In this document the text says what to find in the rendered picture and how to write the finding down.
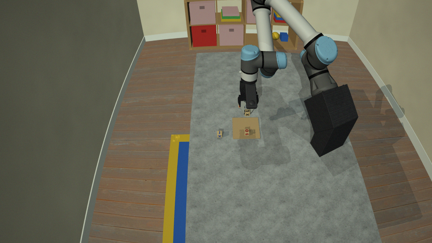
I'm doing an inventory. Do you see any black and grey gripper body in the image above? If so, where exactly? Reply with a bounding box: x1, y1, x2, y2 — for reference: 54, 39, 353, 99
240, 78, 257, 101

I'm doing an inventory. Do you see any tan mat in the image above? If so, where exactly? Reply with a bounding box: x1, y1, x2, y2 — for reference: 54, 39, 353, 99
232, 117, 260, 139

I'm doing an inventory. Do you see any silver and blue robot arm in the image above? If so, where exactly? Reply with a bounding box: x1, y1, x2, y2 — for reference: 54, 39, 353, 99
239, 0, 338, 109

